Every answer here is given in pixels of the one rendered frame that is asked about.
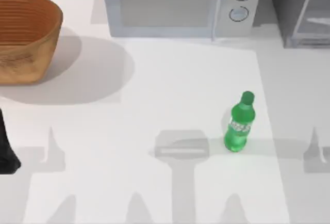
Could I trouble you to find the green bottle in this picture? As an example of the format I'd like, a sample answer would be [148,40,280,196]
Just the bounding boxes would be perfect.
[223,90,258,153]

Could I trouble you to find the pale microwave oven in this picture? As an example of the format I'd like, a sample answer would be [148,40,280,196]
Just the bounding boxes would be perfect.
[100,0,266,42]

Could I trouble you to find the brown woven basket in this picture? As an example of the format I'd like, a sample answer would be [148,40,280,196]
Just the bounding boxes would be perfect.
[0,0,64,85]

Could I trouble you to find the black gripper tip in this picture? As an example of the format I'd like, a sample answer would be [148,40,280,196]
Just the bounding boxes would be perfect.
[0,108,22,175]

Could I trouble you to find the microwave door handle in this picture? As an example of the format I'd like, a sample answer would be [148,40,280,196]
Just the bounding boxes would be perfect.
[211,0,223,42]

